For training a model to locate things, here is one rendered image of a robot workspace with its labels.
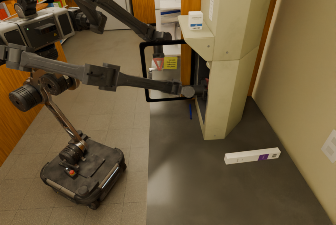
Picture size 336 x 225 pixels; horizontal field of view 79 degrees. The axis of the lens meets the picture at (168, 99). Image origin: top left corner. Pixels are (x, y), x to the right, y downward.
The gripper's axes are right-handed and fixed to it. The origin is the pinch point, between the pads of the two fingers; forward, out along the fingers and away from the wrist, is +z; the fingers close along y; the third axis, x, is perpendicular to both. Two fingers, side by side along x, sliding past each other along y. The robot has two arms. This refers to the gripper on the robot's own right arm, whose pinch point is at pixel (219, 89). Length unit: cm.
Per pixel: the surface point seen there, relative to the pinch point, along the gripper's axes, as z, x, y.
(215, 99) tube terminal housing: -5.7, -4.6, -14.7
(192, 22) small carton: -16.6, -36.9, -5.9
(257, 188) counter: 9.0, 23.4, -42.9
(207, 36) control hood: -11.6, -33.8, -14.0
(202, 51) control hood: -13.3, -28.3, -15.0
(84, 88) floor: -160, 115, 190
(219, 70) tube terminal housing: -5.6, -19.4, -14.8
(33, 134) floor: -194, 116, 92
